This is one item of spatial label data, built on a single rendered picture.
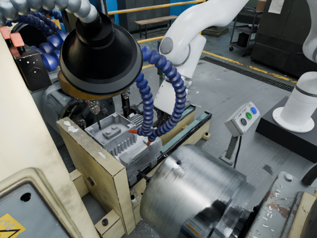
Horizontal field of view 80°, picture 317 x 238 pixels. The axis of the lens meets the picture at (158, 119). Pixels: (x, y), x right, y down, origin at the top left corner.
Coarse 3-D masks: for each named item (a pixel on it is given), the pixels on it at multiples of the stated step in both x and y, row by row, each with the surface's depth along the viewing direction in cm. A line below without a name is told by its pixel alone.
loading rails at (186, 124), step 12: (192, 108) 105; (180, 120) 99; (192, 120) 110; (204, 120) 96; (168, 132) 94; (180, 132) 90; (192, 132) 91; (204, 132) 104; (168, 144) 83; (180, 144) 86; (156, 168) 78; (144, 180) 75
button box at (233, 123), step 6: (252, 102) 80; (240, 108) 80; (246, 108) 77; (234, 114) 76; (240, 114) 73; (252, 114) 77; (258, 114) 79; (228, 120) 73; (234, 120) 71; (240, 120) 72; (246, 120) 74; (252, 120) 76; (228, 126) 74; (234, 126) 72; (240, 126) 71; (246, 126) 73; (234, 132) 73; (240, 132) 71
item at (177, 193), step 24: (192, 144) 54; (168, 168) 44; (192, 168) 44; (216, 168) 44; (144, 192) 45; (168, 192) 42; (192, 192) 40; (216, 192) 39; (240, 192) 40; (144, 216) 46; (168, 216) 41; (192, 216) 38; (216, 216) 37; (240, 216) 42
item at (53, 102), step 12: (48, 96) 74; (60, 96) 71; (72, 96) 69; (48, 108) 73; (60, 108) 69; (72, 108) 70; (84, 108) 73; (108, 108) 82; (48, 120) 76; (72, 120) 71; (84, 120) 72; (96, 120) 80
